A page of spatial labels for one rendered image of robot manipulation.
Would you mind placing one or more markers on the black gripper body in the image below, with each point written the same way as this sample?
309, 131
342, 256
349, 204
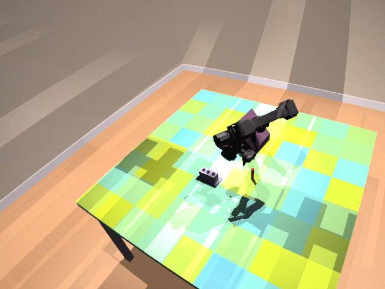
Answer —
247, 155

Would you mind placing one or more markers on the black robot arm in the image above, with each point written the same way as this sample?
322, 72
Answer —
241, 129

